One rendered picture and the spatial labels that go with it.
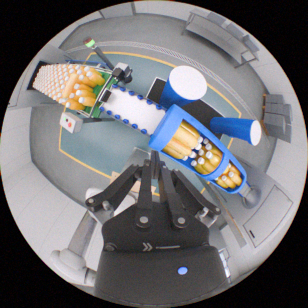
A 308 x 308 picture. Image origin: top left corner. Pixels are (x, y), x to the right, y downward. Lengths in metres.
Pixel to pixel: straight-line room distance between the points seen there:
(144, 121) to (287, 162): 5.08
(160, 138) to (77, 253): 0.71
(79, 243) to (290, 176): 5.22
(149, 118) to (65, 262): 1.01
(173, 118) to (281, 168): 4.86
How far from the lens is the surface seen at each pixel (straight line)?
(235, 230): 1.14
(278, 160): 5.12
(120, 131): 1.76
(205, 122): 1.76
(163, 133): 0.44
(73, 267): 0.57
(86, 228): 0.63
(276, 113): 3.61
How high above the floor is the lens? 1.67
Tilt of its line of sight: 71 degrees down
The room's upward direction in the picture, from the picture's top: 177 degrees clockwise
